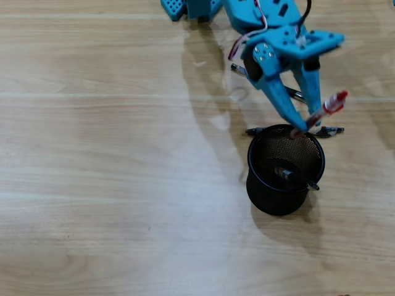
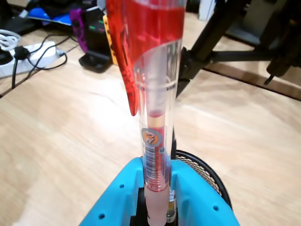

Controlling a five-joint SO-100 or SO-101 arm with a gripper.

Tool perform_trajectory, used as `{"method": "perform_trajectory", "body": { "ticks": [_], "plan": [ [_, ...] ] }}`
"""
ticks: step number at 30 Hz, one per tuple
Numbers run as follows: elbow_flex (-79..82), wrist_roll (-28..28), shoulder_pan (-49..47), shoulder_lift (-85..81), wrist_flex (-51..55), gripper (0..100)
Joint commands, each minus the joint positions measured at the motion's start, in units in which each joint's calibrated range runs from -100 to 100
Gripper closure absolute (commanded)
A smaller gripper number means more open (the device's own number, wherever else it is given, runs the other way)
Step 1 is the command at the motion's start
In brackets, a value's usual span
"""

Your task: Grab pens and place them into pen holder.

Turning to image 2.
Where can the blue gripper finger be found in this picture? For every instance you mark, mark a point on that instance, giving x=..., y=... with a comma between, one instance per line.
x=200, y=200
x=113, y=200

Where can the black pen with silver clip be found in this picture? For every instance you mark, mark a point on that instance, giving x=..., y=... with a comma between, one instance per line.
x=171, y=204

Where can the red retractable gel pen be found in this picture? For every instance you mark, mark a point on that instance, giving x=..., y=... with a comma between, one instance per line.
x=155, y=94

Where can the black mesh pen holder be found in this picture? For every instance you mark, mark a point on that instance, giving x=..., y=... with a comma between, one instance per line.
x=207, y=174

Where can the black controller charging dock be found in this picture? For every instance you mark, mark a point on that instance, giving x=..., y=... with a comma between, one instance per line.
x=96, y=61

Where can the orange game controller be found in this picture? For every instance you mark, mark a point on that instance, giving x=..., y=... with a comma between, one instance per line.
x=110, y=47

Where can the white power strip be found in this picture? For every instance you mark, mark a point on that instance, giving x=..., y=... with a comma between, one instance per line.
x=40, y=56

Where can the black power plug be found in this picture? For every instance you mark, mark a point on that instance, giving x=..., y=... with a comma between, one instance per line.
x=22, y=53

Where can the purple game controller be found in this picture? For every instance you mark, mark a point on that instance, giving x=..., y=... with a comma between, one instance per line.
x=78, y=30

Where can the black round object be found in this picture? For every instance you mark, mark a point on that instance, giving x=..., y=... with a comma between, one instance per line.
x=4, y=57

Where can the blue folder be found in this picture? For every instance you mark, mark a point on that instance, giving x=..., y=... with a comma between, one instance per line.
x=51, y=16

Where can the black camera tripod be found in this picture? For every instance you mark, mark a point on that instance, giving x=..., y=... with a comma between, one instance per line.
x=211, y=35

